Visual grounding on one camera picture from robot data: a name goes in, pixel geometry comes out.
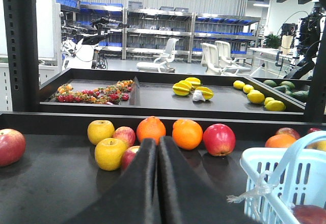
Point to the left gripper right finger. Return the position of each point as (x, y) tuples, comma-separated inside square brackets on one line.
[(184, 196)]

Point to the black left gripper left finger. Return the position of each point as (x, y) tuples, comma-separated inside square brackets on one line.
[(132, 198)]

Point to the light blue plastic basket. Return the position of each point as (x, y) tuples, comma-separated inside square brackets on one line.
[(279, 179)]

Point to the dark red apple back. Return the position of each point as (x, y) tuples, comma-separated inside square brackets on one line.
[(309, 214)]

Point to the small dark red apple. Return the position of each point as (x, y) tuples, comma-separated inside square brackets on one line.
[(128, 156)]

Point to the yellow apple front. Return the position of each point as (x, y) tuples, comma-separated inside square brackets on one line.
[(109, 152)]

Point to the yellow apple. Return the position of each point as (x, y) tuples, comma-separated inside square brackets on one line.
[(99, 130), (109, 152)]

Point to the right orange of pair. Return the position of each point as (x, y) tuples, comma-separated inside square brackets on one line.
[(187, 134)]

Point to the orange of pair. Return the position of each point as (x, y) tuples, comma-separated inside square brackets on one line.
[(187, 134), (151, 127)]

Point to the small red apple back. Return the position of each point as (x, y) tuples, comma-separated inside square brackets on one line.
[(126, 134)]

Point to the red apple beside oranges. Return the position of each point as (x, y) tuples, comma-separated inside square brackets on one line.
[(219, 139)]

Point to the left orange of pair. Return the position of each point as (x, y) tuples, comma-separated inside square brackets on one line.
[(151, 127)]

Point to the yellow apple back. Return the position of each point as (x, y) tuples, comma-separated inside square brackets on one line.
[(99, 130)]

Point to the black wooden fruit stand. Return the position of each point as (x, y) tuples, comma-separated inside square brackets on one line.
[(58, 177)]

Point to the white garlic bulb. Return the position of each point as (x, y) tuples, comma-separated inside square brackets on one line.
[(198, 96)]

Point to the cherry tomato vine pile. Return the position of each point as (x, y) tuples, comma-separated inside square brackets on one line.
[(111, 94)]

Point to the lone orange centre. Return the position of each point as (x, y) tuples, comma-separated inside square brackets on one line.
[(280, 141)]

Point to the red apple behind orange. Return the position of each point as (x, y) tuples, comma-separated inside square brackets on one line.
[(288, 131)]

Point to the red apple near saucer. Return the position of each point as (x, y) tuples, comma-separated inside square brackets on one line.
[(13, 146)]

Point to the yellow round fruit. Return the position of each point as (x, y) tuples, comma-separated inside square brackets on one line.
[(320, 145)]

